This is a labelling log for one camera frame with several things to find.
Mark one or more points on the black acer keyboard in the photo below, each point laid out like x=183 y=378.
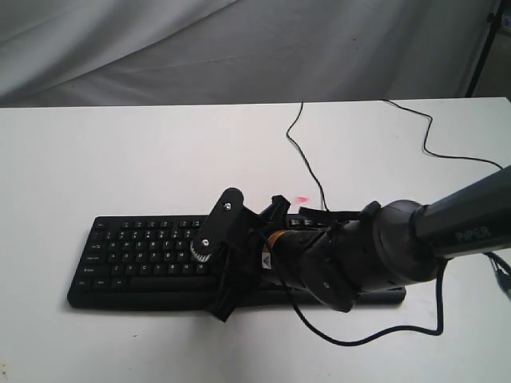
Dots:
x=142 y=263

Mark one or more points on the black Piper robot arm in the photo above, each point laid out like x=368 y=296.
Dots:
x=351 y=253

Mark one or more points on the black tripod stand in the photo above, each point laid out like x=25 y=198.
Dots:
x=494 y=22

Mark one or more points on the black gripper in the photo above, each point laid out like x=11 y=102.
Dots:
x=242 y=271

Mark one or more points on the grey backdrop cloth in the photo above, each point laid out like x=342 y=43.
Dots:
x=113 y=53

